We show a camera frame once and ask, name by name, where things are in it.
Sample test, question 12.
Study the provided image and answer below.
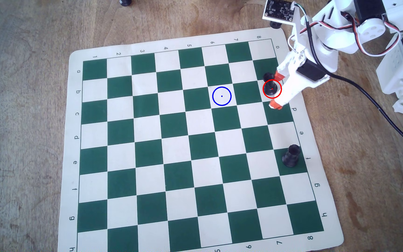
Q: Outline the camera circuit board module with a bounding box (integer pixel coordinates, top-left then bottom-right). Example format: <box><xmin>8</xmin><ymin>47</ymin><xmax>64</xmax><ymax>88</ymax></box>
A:
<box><xmin>263</xmin><ymin>0</ymin><xmax>302</xmax><ymax>29</ymax></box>

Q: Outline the black cable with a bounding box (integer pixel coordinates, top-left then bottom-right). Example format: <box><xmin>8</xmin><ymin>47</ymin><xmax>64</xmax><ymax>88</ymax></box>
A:
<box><xmin>292</xmin><ymin>3</ymin><xmax>403</xmax><ymax>167</ymax></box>

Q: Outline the red white black servo wire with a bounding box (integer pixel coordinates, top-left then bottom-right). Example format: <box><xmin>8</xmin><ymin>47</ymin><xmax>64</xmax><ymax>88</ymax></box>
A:
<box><xmin>299</xmin><ymin>10</ymin><xmax>403</xmax><ymax>59</ymax></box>

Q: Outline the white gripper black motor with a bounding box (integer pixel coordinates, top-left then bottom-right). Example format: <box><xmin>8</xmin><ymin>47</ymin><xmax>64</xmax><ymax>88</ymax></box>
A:
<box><xmin>269</xmin><ymin>20</ymin><xmax>339</xmax><ymax>110</ymax></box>

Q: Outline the green white chessboard mat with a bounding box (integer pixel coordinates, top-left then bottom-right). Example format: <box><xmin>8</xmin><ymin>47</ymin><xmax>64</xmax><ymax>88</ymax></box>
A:
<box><xmin>57</xmin><ymin>26</ymin><xmax>345</xmax><ymax>252</ymax></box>

